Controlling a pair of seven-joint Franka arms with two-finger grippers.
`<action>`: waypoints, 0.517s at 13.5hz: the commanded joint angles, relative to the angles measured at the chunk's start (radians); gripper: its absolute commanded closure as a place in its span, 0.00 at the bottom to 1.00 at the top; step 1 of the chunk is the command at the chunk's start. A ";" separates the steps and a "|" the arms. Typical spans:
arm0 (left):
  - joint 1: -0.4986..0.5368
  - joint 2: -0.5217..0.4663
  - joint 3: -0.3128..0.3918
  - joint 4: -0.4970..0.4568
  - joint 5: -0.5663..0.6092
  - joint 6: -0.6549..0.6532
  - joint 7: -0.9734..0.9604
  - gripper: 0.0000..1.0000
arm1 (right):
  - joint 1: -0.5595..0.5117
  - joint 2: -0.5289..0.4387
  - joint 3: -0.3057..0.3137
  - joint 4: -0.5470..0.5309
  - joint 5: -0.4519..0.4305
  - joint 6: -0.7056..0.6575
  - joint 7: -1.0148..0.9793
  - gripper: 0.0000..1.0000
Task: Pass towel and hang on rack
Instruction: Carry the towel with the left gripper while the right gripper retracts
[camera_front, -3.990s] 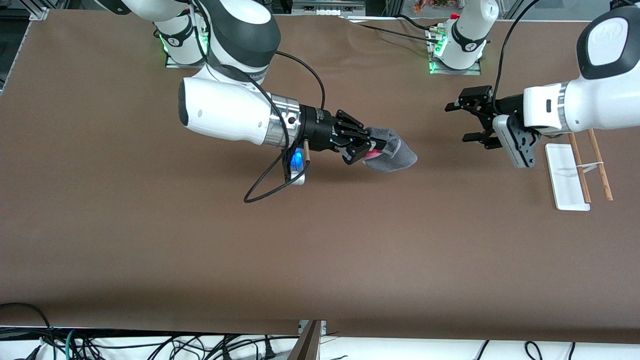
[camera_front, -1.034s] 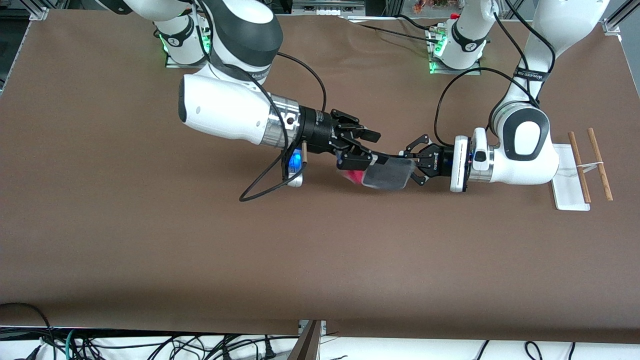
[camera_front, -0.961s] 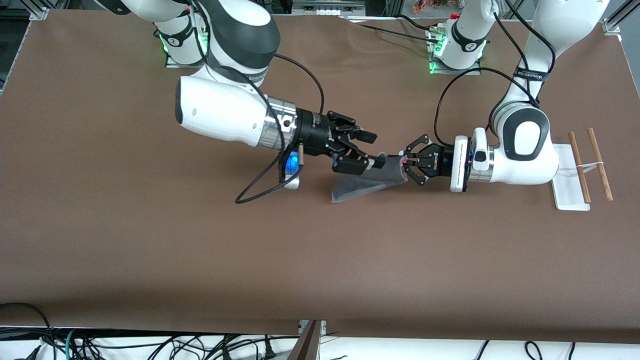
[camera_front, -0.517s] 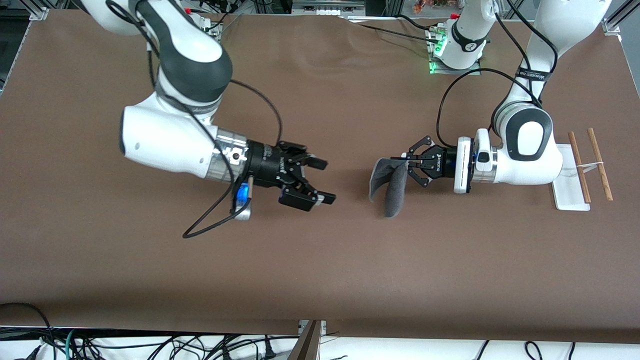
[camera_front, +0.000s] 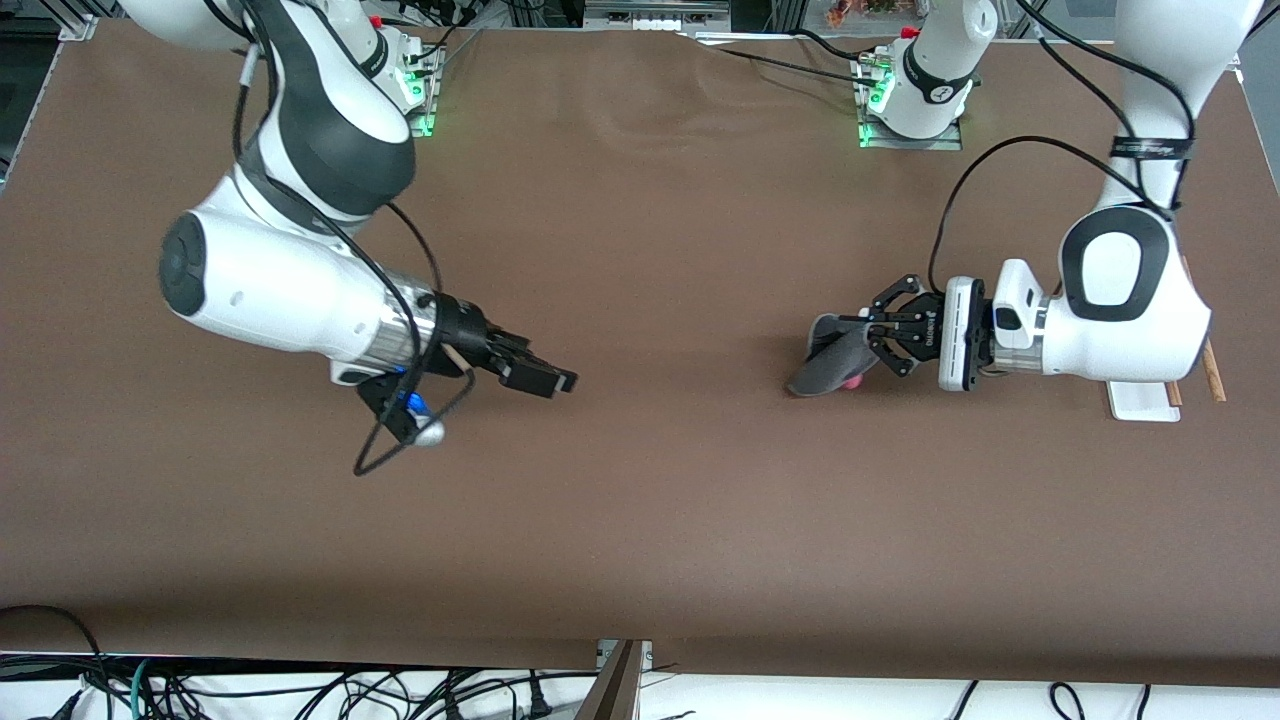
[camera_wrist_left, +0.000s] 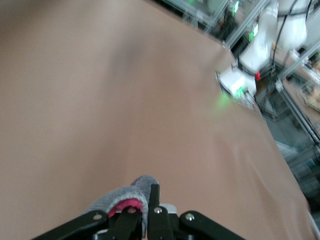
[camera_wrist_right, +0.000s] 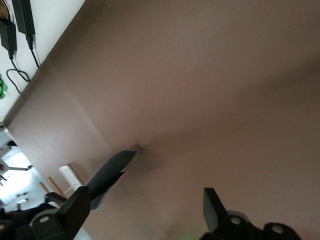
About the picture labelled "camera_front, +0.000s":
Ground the grey and pink towel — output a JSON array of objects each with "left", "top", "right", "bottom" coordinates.
[{"left": 787, "top": 314, "right": 886, "bottom": 398}]

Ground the white rectangular tray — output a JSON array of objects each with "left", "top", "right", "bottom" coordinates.
[{"left": 1105, "top": 255, "right": 1227, "bottom": 423}]

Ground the orange red clutter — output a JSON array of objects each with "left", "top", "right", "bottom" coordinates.
[{"left": 825, "top": 0, "right": 931, "bottom": 29}]

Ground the dark wooden beam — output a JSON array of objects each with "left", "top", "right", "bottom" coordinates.
[{"left": 573, "top": 640, "right": 643, "bottom": 720}]

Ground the white power strip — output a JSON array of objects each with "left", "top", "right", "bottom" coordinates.
[{"left": 585, "top": 0, "right": 731, "bottom": 31}]

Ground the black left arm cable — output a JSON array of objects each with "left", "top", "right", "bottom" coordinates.
[{"left": 927, "top": 0, "right": 1197, "bottom": 301}]

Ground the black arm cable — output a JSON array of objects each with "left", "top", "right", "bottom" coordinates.
[
  {"left": 230, "top": 0, "right": 477, "bottom": 477},
  {"left": 927, "top": 0, "right": 1197, "bottom": 301}
]

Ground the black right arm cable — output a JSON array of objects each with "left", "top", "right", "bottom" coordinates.
[{"left": 230, "top": 0, "right": 477, "bottom": 477}]

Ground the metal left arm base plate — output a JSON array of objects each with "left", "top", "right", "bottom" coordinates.
[{"left": 853, "top": 55, "right": 964, "bottom": 151}]

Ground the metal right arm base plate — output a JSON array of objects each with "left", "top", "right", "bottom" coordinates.
[{"left": 395, "top": 40, "right": 442, "bottom": 138}]

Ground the thick black base cable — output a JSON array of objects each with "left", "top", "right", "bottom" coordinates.
[{"left": 795, "top": 27, "right": 881, "bottom": 63}]

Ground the thin black base cable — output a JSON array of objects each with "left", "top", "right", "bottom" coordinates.
[{"left": 690, "top": 33, "right": 881, "bottom": 86}]

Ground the black cable strap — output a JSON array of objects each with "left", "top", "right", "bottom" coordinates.
[{"left": 1109, "top": 135, "right": 1195, "bottom": 162}]

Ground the small metal bracket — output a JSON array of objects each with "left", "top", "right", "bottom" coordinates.
[{"left": 597, "top": 640, "right": 654, "bottom": 673}]

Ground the aluminium frame profile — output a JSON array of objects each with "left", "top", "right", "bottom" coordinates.
[{"left": 58, "top": 0, "right": 136, "bottom": 41}]

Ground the thick black floor cable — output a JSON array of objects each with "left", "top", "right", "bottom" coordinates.
[{"left": 0, "top": 604, "right": 113, "bottom": 720}]

